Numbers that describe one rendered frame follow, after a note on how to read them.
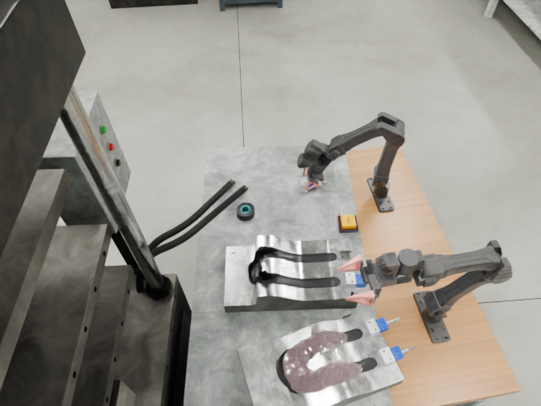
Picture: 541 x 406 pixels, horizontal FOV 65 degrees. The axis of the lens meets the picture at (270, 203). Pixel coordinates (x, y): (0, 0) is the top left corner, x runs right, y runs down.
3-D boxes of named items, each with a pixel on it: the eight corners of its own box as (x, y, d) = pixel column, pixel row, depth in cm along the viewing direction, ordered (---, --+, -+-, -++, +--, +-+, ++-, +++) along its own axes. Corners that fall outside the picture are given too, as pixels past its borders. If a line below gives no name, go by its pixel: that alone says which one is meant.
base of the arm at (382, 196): (382, 201, 184) (398, 199, 185) (369, 167, 196) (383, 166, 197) (379, 213, 190) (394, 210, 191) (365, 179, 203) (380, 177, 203)
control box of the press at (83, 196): (186, 290, 256) (106, 90, 140) (180, 339, 238) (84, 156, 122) (149, 292, 256) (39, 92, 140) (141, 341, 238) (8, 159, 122)
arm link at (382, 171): (371, 185, 188) (390, 131, 162) (372, 174, 192) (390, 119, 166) (385, 188, 188) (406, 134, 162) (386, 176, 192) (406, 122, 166)
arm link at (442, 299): (426, 316, 149) (502, 269, 128) (419, 298, 154) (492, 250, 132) (438, 316, 152) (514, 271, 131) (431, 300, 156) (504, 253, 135)
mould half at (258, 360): (366, 315, 161) (371, 303, 152) (401, 383, 146) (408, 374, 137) (239, 359, 152) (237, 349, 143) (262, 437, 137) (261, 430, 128)
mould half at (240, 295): (346, 250, 179) (350, 232, 168) (356, 308, 163) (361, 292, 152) (228, 254, 179) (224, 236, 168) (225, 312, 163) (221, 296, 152)
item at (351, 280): (377, 277, 164) (379, 271, 159) (379, 289, 161) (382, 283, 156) (343, 279, 164) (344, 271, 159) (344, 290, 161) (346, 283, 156)
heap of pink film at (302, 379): (344, 327, 152) (346, 318, 146) (366, 376, 142) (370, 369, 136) (275, 351, 148) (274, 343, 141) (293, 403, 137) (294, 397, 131)
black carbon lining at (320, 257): (336, 254, 170) (338, 241, 162) (340, 291, 160) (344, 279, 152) (248, 257, 170) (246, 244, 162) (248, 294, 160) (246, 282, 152)
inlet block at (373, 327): (394, 315, 158) (397, 309, 154) (401, 328, 155) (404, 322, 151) (362, 326, 155) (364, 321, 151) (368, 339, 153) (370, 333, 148)
